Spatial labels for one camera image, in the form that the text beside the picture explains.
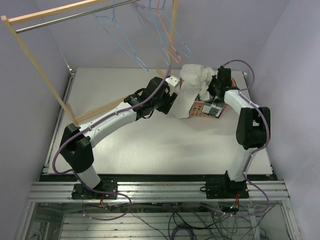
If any blue empty wire hanger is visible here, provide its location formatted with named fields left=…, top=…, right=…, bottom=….
left=151, top=0, right=192, bottom=63

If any pink laundry basket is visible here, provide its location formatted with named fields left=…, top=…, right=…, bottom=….
left=178, top=76, right=240, bottom=120

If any blue wire hanger white shirt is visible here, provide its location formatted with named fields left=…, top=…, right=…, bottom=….
left=92, top=0, right=149, bottom=72

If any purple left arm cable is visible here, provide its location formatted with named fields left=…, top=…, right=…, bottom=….
left=51, top=63, right=172, bottom=193

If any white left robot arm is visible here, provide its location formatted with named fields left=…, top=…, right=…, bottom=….
left=57, top=76, right=180, bottom=200

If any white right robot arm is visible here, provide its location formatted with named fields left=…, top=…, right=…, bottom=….
left=203, top=66, right=271, bottom=199

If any aluminium rail base frame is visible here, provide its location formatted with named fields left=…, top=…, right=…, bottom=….
left=27, top=68, right=302, bottom=240

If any wooden clothes rack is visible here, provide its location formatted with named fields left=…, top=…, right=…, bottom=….
left=0, top=6, right=167, bottom=127

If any pink wire hanger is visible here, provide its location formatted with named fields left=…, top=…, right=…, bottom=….
left=132, top=0, right=181, bottom=64

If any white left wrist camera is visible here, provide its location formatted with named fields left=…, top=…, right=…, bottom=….
left=165, top=76, right=180, bottom=94

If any black white plaid shirt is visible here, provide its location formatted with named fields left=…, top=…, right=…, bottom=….
left=197, top=96, right=225, bottom=119

